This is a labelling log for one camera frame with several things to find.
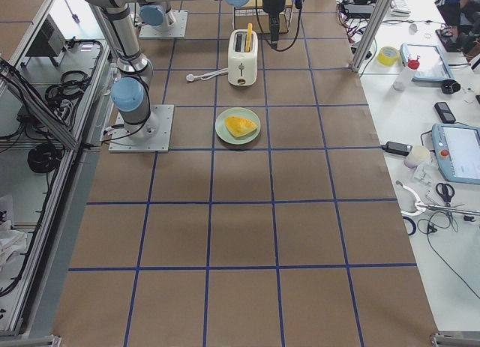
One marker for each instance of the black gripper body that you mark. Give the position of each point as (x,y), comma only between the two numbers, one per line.
(272,3)

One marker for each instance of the white two-slot toaster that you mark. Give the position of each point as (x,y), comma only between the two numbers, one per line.
(242,65)

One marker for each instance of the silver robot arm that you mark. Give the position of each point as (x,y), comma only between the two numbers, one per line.
(157,15)
(122,37)

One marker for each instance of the grid-pattern wooden basket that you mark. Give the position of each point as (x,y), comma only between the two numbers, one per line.
(249,12)

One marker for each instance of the yellow bread slice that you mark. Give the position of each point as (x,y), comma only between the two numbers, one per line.
(248,37)

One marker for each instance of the yellow tape roll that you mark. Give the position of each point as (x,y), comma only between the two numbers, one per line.
(388,56)

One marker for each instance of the golden triangular pastry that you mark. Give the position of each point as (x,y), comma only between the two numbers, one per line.
(239,127)

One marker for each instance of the light green plate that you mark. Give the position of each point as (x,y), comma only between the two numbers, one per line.
(224,134)

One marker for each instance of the red-capped plastic bottle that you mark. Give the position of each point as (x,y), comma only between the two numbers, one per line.
(405,77)

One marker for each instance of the blue teach pendant far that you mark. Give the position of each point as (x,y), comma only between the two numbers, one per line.
(433,65)

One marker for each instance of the blue teach pendant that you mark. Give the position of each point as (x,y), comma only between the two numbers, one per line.
(433,65)
(456,148)

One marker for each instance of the black power adapter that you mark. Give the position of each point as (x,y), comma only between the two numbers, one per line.
(396,148)

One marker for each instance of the black phone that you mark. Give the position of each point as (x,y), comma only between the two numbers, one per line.
(444,112)

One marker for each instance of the white paper cup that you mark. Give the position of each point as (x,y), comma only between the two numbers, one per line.
(417,155)

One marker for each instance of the blue teach pendant near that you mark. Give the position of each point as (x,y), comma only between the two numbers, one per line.
(456,148)

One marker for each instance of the black scissors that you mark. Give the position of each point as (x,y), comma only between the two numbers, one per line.
(446,192)

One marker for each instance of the blue tape roll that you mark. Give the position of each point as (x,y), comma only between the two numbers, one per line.
(411,226)

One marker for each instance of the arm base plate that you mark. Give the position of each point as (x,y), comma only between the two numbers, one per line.
(177,31)
(153,136)

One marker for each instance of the aluminium frame post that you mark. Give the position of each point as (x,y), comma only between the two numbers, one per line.
(370,32)

